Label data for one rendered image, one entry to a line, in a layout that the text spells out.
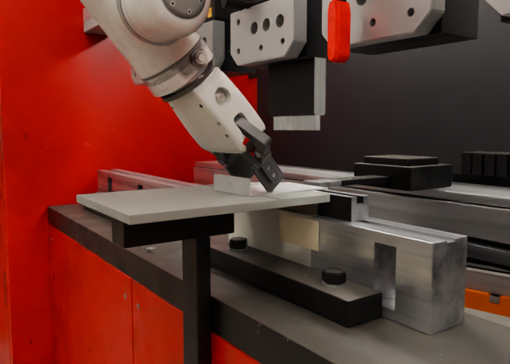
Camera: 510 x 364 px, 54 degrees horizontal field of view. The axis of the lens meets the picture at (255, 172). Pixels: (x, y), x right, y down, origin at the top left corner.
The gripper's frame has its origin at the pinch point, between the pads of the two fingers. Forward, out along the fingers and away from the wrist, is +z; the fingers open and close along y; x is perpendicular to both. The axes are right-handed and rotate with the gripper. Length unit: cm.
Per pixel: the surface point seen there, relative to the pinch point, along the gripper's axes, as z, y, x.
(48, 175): 2, 86, 8
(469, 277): 159, 67, -89
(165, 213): -9.0, -7.6, 14.4
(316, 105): -2.2, -4.2, -11.0
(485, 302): 165, 58, -83
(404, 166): 17.4, -3.9, -19.9
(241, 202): -2.8, -7.0, 6.9
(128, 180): 9, 58, -1
